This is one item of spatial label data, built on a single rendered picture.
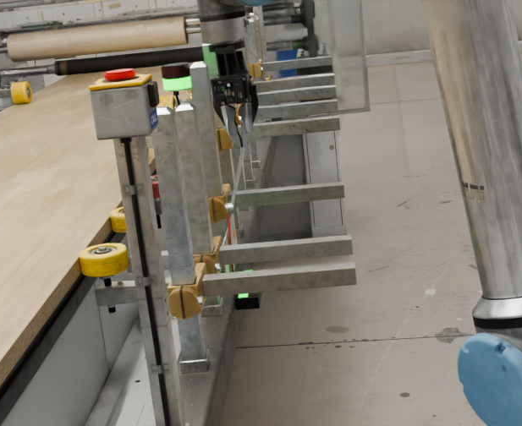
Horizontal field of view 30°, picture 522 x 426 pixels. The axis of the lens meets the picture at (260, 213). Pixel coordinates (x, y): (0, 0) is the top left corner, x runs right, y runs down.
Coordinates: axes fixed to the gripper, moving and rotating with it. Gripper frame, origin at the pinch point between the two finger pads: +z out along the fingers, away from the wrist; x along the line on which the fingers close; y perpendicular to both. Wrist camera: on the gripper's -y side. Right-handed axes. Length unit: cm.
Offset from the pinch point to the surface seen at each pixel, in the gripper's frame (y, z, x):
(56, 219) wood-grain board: 15.3, 8.1, -36.2
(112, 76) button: 72, -23, -7
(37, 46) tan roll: -234, -11, -111
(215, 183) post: -3.9, 9.2, -7.3
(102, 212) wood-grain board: 13.2, 8.4, -27.4
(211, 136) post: -3.8, -0.9, -6.6
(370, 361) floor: -108, 99, 20
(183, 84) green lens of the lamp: -2.9, -12.5, -10.5
